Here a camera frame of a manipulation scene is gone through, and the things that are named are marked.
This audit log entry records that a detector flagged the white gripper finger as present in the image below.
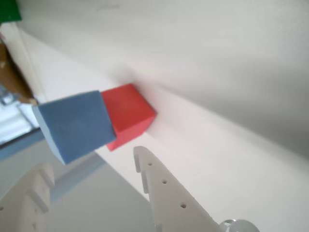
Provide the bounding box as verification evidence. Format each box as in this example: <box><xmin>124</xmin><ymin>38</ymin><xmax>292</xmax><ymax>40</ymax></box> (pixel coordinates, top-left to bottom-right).
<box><xmin>0</xmin><ymin>162</ymin><xmax>56</xmax><ymax>232</ymax></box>
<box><xmin>133</xmin><ymin>145</ymin><xmax>228</xmax><ymax>232</ymax></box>

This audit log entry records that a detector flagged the dark green panel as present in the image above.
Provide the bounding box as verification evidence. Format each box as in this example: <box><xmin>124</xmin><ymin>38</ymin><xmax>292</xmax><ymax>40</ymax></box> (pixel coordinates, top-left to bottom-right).
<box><xmin>0</xmin><ymin>0</ymin><xmax>22</xmax><ymax>25</ymax></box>

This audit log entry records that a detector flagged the blue foam cube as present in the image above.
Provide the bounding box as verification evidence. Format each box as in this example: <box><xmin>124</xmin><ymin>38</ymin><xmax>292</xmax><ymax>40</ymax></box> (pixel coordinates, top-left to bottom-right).
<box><xmin>32</xmin><ymin>90</ymin><xmax>118</xmax><ymax>165</ymax></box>

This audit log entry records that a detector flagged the brown box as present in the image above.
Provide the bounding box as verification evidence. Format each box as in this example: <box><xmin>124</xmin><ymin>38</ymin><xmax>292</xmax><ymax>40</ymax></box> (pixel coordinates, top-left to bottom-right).
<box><xmin>0</xmin><ymin>42</ymin><xmax>37</xmax><ymax>105</ymax></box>

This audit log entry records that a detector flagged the pale blue metal bar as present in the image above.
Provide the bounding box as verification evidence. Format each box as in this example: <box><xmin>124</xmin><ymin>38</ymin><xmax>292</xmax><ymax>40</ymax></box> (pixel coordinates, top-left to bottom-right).
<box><xmin>0</xmin><ymin>130</ymin><xmax>47</xmax><ymax>161</ymax></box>

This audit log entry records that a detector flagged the red foam cube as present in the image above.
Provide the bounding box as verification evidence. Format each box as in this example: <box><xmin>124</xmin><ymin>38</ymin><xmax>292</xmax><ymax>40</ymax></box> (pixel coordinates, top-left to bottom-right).
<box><xmin>100</xmin><ymin>83</ymin><xmax>156</xmax><ymax>152</ymax></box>

